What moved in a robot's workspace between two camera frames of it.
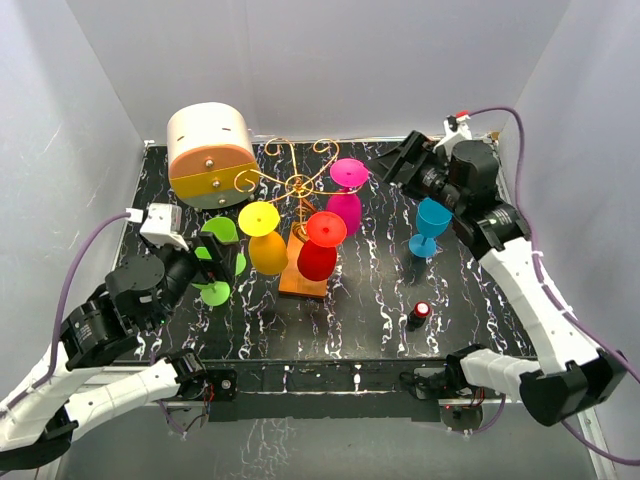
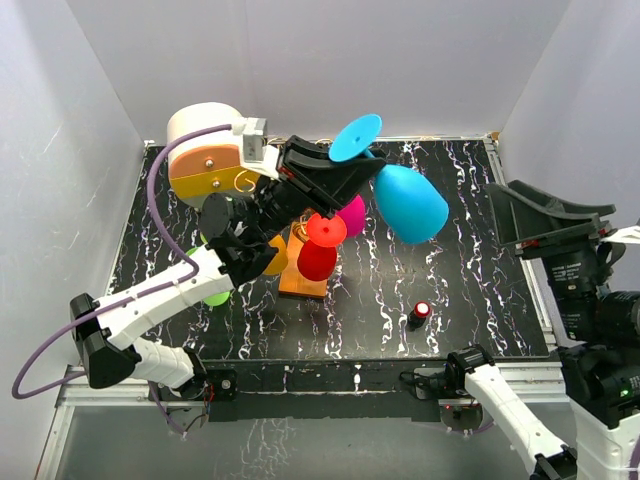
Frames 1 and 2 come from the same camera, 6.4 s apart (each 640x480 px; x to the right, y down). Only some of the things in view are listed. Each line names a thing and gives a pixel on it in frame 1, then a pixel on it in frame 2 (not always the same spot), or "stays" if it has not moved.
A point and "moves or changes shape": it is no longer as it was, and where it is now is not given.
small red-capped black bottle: x=418 y=316 stays
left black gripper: x=222 y=264 → x=331 y=187
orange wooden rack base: x=293 y=280 stays
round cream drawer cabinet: x=212 y=157 stays
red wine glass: x=317 y=257 stays
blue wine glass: x=432 y=220 moves or changes shape
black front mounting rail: x=319 y=390 stays
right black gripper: x=417 y=151 → x=517 y=217
